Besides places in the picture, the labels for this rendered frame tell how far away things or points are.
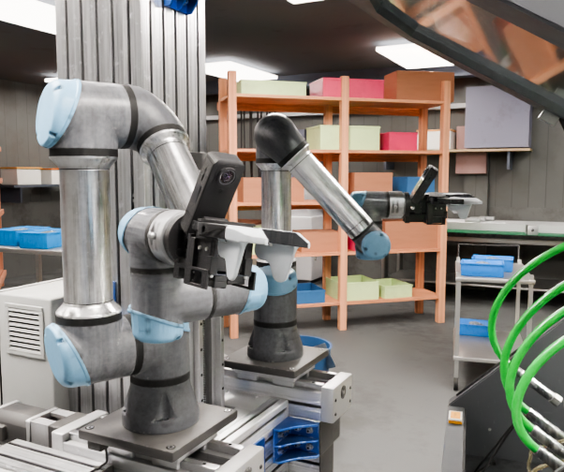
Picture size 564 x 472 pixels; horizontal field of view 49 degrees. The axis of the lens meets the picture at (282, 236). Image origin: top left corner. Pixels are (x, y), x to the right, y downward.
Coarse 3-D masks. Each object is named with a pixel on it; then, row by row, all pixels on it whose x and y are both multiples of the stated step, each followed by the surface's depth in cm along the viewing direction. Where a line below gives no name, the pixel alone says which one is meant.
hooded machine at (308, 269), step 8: (304, 192) 855; (296, 216) 847; (304, 216) 842; (312, 216) 841; (320, 216) 864; (296, 224) 847; (304, 224) 842; (312, 224) 839; (320, 224) 864; (320, 256) 869; (296, 264) 853; (304, 264) 847; (312, 264) 845; (320, 264) 871; (296, 272) 854; (304, 272) 848; (312, 272) 846; (320, 272) 872; (304, 280) 854; (312, 280) 857
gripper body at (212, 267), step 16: (176, 224) 79; (240, 224) 73; (176, 240) 79; (192, 240) 73; (208, 240) 72; (176, 256) 79; (192, 256) 73; (208, 256) 71; (176, 272) 79; (192, 272) 73; (208, 272) 70; (224, 272) 75; (240, 272) 74
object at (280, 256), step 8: (272, 232) 70; (280, 232) 69; (288, 232) 69; (296, 232) 67; (272, 240) 70; (280, 240) 69; (288, 240) 69; (296, 240) 67; (304, 240) 67; (256, 248) 73; (264, 248) 72; (272, 248) 71; (280, 248) 70; (288, 248) 70; (296, 248) 69; (264, 256) 72; (272, 256) 71; (280, 256) 70; (288, 256) 70; (272, 264) 71; (280, 264) 70; (288, 264) 70; (272, 272) 71; (280, 272) 70; (288, 272) 70; (280, 280) 70
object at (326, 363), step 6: (300, 336) 378; (306, 336) 377; (312, 336) 376; (306, 342) 377; (312, 342) 375; (318, 342) 372; (324, 342) 367; (330, 348) 350; (330, 354) 345; (324, 360) 346; (330, 360) 346; (318, 366) 343; (324, 366) 347; (330, 366) 348
